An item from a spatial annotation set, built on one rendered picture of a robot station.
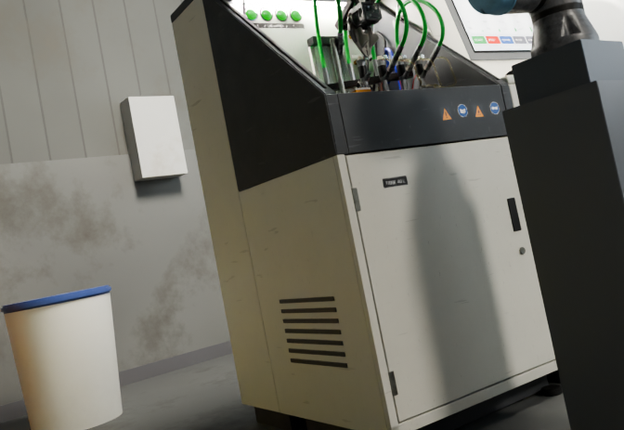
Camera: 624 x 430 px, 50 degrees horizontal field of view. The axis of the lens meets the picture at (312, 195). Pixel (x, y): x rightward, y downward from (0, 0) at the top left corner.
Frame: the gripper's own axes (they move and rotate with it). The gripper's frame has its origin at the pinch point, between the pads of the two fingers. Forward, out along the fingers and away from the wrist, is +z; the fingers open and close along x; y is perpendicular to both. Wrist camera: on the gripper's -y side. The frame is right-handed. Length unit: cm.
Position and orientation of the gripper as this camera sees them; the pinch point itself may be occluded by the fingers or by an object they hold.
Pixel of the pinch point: (365, 53)
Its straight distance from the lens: 216.3
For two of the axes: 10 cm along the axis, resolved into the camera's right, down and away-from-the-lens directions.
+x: 8.3, -1.3, 5.4
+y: 5.2, -1.6, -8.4
